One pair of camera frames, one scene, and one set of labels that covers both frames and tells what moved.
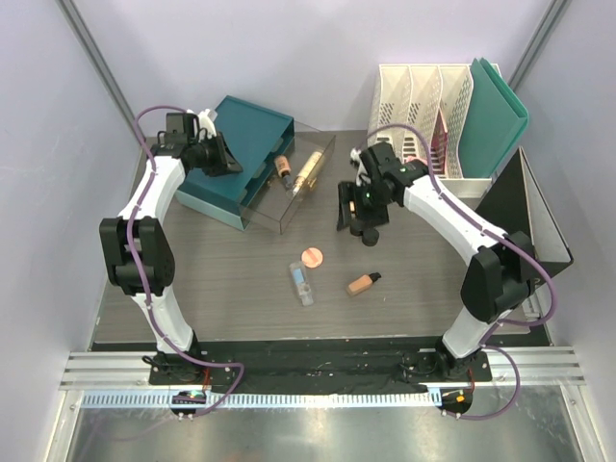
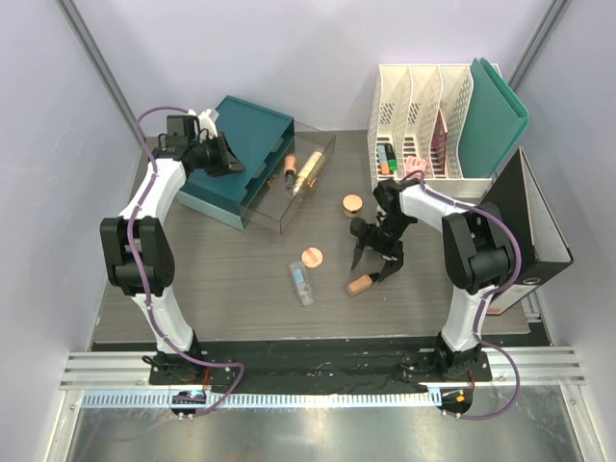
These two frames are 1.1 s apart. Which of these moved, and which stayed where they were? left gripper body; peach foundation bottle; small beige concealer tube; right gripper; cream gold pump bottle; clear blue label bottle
Moved: right gripper; small beige concealer tube
Stayed: peach foundation bottle; cream gold pump bottle; left gripper body; clear blue label bottle
